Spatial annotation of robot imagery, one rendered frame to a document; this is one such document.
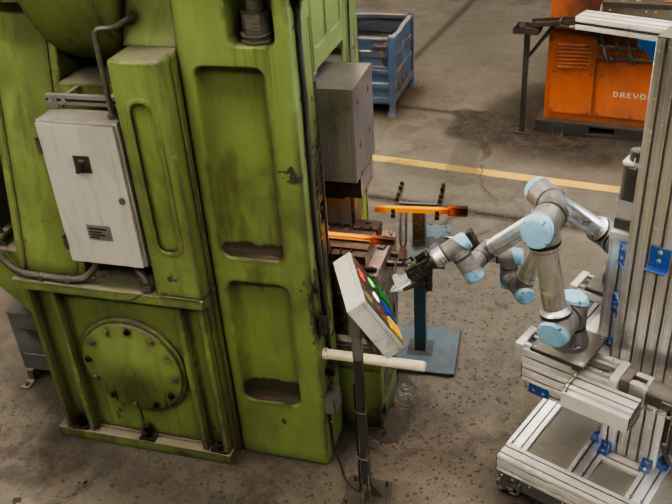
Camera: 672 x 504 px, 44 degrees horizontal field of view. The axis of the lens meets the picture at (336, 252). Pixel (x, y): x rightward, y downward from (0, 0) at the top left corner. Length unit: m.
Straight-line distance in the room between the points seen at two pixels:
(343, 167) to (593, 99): 3.97
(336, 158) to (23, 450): 2.22
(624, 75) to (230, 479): 4.45
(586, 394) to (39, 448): 2.65
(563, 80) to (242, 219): 4.14
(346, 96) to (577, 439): 1.82
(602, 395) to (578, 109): 4.07
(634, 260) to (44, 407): 3.05
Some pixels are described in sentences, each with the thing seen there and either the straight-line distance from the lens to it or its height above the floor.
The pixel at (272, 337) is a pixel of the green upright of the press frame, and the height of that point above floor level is 0.68.
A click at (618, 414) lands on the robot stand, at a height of 0.73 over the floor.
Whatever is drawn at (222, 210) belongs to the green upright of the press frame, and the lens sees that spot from 3.35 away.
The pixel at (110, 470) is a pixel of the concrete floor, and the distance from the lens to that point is 4.21.
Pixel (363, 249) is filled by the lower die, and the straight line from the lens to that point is 3.60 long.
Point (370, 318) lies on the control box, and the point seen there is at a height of 1.12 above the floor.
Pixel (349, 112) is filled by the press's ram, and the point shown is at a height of 1.67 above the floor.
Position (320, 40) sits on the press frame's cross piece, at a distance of 3.26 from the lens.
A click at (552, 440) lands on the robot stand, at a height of 0.21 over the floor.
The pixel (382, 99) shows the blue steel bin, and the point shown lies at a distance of 7.40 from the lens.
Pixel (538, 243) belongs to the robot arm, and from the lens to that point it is 2.94.
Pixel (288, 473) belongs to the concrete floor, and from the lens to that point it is 3.99.
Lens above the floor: 2.90
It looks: 32 degrees down
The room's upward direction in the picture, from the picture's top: 4 degrees counter-clockwise
